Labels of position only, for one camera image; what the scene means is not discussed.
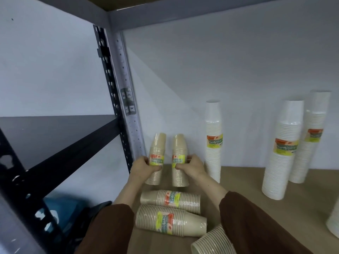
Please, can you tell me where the person's right hand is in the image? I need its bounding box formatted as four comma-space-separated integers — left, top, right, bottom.
175, 154, 207, 181

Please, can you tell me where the person's left hand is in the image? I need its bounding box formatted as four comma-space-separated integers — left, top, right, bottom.
130, 156, 163, 182

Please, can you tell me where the beige paper cup stack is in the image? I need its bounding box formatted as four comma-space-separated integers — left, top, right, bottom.
144, 133, 167, 186
190, 224, 237, 254
140, 189, 201, 215
171, 134, 190, 188
135, 204, 207, 238

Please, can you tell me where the person's left forearm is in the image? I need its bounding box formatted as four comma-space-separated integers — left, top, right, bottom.
75, 177, 149, 254

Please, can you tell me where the person's right forearm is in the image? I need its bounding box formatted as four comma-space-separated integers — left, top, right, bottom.
191, 172, 314, 254

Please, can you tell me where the slim white paper cup stack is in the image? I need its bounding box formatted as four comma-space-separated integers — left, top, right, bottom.
204, 99, 224, 184

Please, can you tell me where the grey metal shelf upright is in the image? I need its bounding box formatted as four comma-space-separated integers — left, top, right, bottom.
105, 28, 147, 163

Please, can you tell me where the black metal shelf upright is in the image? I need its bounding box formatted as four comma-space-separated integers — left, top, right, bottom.
93, 24, 133, 174

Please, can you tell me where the blue plastic bag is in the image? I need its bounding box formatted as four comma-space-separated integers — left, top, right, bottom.
43, 196, 88, 237

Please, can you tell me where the wide white paper cup stack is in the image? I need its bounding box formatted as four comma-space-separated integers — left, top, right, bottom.
261, 99, 304, 201

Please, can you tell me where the black shelf board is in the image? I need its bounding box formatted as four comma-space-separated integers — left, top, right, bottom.
0, 115, 121, 201

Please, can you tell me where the black perforated shelf upright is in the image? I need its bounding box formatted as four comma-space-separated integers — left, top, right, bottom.
0, 126, 70, 254

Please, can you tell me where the grey metal shelf beam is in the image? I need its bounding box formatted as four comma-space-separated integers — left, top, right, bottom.
33, 0, 339, 31

